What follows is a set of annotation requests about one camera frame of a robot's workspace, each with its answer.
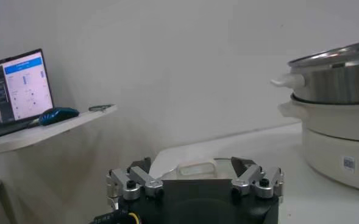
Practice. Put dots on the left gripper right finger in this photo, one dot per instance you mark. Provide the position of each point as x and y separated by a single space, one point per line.
252 179

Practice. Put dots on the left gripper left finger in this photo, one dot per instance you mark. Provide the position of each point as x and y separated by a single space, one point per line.
136 179

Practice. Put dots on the round glass pot lid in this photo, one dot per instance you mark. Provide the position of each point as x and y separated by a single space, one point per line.
197 169

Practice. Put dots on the stainless steel steamer basket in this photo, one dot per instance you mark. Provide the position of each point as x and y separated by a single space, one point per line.
337 82

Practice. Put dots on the white electric cooking pot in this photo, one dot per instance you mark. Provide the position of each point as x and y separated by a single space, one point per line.
328 143

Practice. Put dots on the blue computer mouse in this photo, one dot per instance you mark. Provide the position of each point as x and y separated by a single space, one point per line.
58 115

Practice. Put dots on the white side desk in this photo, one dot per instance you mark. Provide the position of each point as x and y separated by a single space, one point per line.
30 170

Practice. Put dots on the open laptop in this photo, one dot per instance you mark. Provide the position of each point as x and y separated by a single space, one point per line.
27 88

